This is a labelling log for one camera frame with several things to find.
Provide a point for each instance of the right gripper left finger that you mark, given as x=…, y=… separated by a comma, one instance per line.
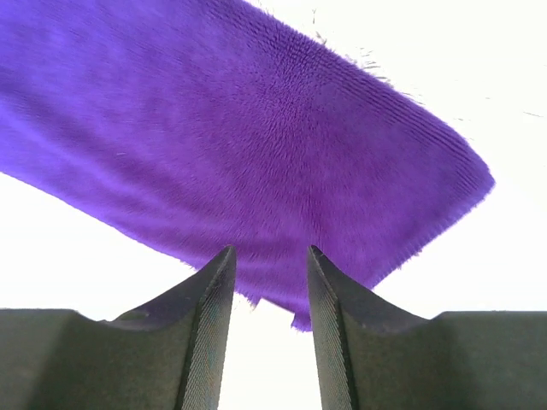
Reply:
x=168, y=353

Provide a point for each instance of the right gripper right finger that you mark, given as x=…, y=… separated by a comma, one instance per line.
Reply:
x=371, y=354

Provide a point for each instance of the purple towel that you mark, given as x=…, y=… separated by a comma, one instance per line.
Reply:
x=191, y=125

